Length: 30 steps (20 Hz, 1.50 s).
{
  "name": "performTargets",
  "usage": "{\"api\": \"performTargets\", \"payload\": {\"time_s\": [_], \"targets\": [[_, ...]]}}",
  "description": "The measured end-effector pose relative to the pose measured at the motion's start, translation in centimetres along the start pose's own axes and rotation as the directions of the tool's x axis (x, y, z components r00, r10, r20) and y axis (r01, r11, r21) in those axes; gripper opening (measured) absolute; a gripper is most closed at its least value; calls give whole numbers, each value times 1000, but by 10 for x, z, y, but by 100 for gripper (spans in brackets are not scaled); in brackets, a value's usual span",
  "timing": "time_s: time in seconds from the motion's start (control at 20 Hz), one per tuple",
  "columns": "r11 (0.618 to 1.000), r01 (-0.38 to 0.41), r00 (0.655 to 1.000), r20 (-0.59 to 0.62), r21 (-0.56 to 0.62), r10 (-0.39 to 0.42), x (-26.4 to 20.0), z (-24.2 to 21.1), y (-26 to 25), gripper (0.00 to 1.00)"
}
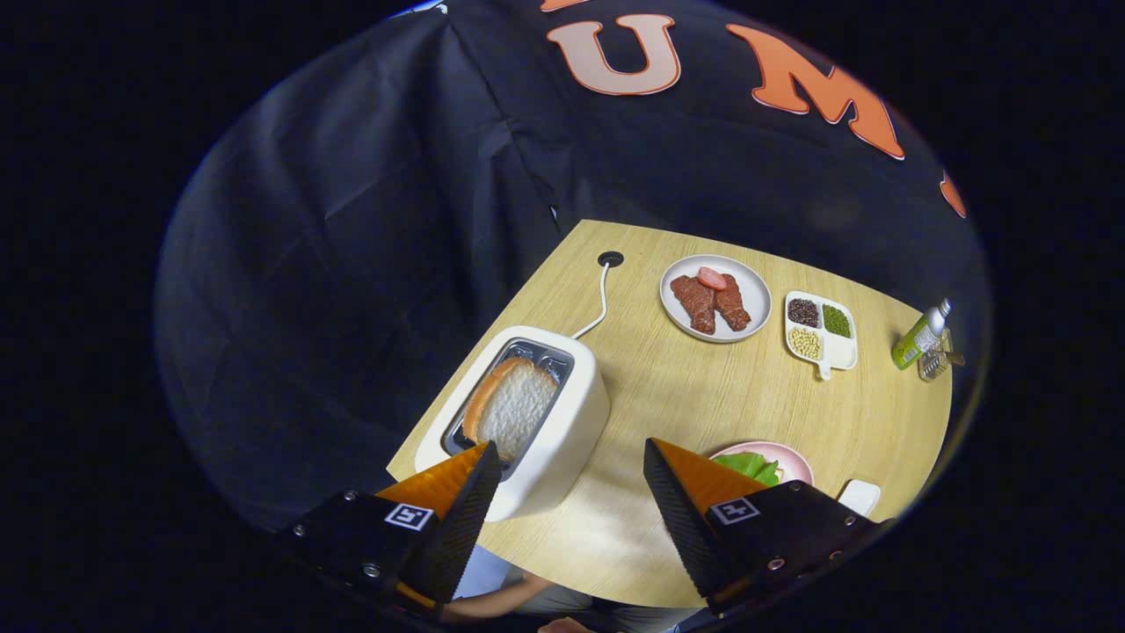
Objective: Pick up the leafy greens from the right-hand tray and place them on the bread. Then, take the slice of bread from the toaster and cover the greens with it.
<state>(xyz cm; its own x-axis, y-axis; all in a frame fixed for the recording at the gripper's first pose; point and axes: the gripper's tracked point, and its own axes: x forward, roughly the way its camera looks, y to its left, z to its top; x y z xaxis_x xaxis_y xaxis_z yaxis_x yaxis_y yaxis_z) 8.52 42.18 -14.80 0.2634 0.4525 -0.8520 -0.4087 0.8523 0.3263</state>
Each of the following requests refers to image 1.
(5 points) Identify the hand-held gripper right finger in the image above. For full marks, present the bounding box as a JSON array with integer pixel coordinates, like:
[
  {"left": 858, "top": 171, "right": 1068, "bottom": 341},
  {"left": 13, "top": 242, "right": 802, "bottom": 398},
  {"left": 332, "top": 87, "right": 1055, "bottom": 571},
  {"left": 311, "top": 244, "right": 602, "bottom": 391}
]
[{"left": 643, "top": 438, "right": 889, "bottom": 615}]

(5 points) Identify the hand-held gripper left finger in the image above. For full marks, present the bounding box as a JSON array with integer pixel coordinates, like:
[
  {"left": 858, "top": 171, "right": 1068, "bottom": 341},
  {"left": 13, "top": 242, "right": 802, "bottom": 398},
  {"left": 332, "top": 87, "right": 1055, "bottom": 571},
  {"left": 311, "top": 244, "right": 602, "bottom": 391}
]
[{"left": 279, "top": 441, "right": 503, "bottom": 621}]

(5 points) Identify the green lettuce leaf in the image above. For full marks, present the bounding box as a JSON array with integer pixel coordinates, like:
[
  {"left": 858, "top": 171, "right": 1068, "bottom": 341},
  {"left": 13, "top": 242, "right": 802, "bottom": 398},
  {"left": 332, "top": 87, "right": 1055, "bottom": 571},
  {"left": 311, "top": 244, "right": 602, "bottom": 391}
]
[{"left": 719, "top": 452, "right": 781, "bottom": 487}]

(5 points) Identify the white bread slice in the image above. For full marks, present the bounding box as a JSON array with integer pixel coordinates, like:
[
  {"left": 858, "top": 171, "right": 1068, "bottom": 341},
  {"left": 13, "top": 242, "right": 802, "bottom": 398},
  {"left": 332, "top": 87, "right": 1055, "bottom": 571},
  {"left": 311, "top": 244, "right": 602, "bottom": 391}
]
[{"left": 462, "top": 356, "right": 560, "bottom": 464}]

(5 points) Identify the white toaster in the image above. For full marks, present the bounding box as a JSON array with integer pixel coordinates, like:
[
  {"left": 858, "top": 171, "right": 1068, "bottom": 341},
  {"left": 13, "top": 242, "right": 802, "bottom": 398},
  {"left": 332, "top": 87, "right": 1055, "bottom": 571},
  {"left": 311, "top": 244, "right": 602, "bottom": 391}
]
[{"left": 413, "top": 325, "right": 611, "bottom": 523}]

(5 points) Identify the pink round plate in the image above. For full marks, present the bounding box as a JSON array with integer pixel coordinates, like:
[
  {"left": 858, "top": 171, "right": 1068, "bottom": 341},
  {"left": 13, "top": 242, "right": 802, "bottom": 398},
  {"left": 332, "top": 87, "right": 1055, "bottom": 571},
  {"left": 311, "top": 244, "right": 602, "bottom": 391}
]
[{"left": 708, "top": 440, "right": 815, "bottom": 489}]

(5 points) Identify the white square plate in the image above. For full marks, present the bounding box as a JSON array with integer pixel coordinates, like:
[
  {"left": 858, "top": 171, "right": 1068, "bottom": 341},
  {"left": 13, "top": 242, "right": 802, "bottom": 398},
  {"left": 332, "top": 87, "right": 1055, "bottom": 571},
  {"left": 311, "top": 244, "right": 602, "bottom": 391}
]
[{"left": 837, "top": 479, "right": 882, "bottom": 518}]

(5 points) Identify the brown meat piece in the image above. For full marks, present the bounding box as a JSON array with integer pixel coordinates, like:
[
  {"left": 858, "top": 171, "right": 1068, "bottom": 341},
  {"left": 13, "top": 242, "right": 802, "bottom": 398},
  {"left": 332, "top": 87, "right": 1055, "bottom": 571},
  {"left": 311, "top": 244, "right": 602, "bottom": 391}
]
[
  {"left": 670, "top": 274, "right": 718, "bottom": 335},
  {"left": 714, "top": 273, "right": 753, "bottom": 332}
]

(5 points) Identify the white divided dish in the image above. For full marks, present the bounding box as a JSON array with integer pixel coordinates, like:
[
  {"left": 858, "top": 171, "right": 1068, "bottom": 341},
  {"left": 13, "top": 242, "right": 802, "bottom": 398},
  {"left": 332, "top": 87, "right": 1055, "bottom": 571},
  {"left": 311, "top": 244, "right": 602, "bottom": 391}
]
[{"left": 784, "top": 290, "right": 859, "bottom": 382}]

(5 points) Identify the white round plate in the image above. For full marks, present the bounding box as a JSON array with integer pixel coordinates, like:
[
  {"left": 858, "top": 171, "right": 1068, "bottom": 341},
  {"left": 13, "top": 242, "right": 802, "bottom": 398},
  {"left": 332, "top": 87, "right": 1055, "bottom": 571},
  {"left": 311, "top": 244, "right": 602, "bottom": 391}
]
[{"left": 659, "top": 255, "right": 773, "bottom": 344}]

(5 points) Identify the black backdrop cloth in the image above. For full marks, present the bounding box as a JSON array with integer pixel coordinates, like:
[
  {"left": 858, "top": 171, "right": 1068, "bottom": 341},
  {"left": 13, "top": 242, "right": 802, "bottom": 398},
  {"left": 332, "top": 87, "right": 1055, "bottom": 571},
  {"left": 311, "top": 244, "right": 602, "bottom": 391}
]
[{"left": 154, "top": 0, "right": 990, "bottom": 528}]

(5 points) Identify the green metal bottle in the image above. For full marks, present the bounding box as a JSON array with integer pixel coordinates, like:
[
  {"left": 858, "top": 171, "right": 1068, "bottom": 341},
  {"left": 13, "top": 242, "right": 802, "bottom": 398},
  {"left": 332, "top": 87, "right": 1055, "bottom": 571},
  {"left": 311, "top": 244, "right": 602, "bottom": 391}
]
[{"left": 891, "top": 298, "right": 953, "bottom": 371}]

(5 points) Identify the white toaster cable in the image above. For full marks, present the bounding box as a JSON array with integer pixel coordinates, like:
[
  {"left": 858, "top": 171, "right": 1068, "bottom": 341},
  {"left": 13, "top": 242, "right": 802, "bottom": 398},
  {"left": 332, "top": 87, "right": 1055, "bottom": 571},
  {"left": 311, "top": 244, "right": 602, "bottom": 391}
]
[{"left": 571, "top": 252, "right": 625, "bottom": 340}]

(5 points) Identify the metal wire cutlery holder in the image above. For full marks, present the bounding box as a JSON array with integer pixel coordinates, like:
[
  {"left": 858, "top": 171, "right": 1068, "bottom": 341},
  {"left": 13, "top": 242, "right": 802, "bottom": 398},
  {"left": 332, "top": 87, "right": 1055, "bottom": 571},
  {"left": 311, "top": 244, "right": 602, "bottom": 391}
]
[{"left": 917, "top": 330, "right": 966, "bottom": 382}]

